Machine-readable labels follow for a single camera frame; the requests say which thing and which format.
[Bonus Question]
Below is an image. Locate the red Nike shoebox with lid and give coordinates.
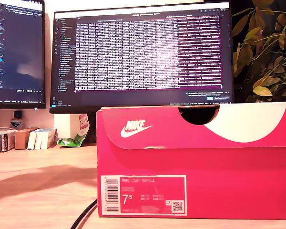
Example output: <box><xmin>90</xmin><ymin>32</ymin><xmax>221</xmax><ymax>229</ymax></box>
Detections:
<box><xmin>96</xmin><ymin>101</ymin><xmax>286</xmax><ymax>220</ymax></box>

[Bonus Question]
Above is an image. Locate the wide monitor with terminal text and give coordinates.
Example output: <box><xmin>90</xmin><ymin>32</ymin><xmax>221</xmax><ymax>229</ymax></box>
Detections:
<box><xmin>49</xmin><ymin>2</ymin><xmax>234</xmax><ymax>115</ymax></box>

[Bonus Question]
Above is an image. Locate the green red snack bag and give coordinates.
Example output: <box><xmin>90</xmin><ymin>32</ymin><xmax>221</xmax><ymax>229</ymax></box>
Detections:
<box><xmin>57</xmin><ymin>114</ymin><xmax>90</xmax><ymax>147</ymax></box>

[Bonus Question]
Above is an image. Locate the white carton with blue print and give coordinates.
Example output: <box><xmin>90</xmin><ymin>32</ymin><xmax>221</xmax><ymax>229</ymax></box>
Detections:
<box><xmin>40</xmin><ymin>128</ymin><xmax>57</xmax><ymax>150</ymax></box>

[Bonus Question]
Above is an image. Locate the slim white carton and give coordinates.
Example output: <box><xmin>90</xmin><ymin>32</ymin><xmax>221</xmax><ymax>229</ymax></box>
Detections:
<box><xmin>27</xmin><ymin>130</ymin><xmax>38</xmax><ymax>150</ymax></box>
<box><xmin>34</xmin><ymin>130</ymin><xmax>43</xmax><ymax>150</ymax></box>

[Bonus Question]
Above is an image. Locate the green leafy houseplant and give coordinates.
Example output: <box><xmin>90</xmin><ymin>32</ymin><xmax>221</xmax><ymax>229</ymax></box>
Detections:
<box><xmin>232</xmin><ymin>0</ymin><xmax>286</xmax><ymax>104</ymax></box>

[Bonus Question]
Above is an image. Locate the brown cardboard carton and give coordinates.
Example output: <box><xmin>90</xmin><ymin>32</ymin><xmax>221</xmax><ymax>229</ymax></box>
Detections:
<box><xmin>15</xmin><ymin>127</ymin><xmax>40</xmax><ymax>150</ymax></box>

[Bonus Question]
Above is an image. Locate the shield shaped sticker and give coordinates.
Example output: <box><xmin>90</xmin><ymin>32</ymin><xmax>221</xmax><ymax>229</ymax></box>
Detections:
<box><xmin>9</xmin><ymin>119</ymin><xmax>22</xmax><ymax>130</ymax></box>

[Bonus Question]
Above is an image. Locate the dark code editor monitor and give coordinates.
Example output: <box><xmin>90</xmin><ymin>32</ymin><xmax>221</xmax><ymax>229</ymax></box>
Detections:
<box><xmin>0</xmin><ymin>0</ymin><xmax>46</xmax><ymax>110</ymax></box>

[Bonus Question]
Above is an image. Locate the green printed carton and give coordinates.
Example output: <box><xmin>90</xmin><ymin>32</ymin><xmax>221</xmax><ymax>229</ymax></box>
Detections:
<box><xmin>0</xmin><ymin>130</ymin><xmax>16</xmax><ymax>153</ymax></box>

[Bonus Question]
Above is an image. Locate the black cable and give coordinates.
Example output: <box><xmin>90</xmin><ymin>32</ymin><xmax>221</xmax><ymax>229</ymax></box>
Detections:
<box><xmin>70</xmin><ymin>199</ymin><xmax>98</xmax><ymax>229</ymax></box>

